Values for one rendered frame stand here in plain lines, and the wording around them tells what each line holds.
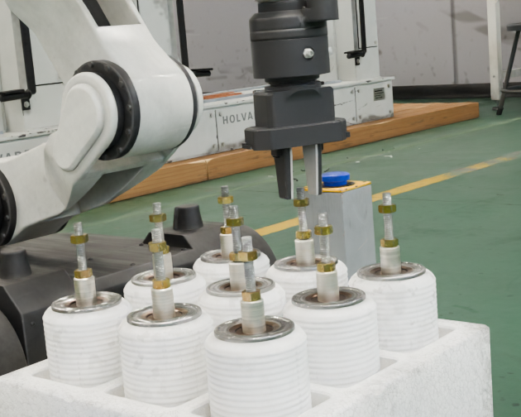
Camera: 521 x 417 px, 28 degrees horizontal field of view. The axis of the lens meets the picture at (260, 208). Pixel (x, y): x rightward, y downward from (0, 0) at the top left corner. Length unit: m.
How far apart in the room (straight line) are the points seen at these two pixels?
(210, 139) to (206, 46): 4.15
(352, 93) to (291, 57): 3.47
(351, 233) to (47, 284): 0.44
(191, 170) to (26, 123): 0.65
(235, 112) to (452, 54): 2.93
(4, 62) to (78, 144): 2.02
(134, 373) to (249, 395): 0.14
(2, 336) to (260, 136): 0.47
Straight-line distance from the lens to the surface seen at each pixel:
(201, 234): 1.70
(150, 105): 1.46
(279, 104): 1.16
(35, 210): 1.67
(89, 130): 1.46
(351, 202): 1.36
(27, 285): 1.48
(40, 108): 3.48
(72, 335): 1.10
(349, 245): 1.36
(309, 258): 1.21
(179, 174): 3.70
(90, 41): 1.51
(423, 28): 6.83
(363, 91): 4.68
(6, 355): 1.41
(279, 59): 1.15
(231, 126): 4.00
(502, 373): 1.59
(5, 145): 3.32
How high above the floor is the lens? 0.53
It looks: 10 degrees down
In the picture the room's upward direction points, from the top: 5 degrees counter-clockwise
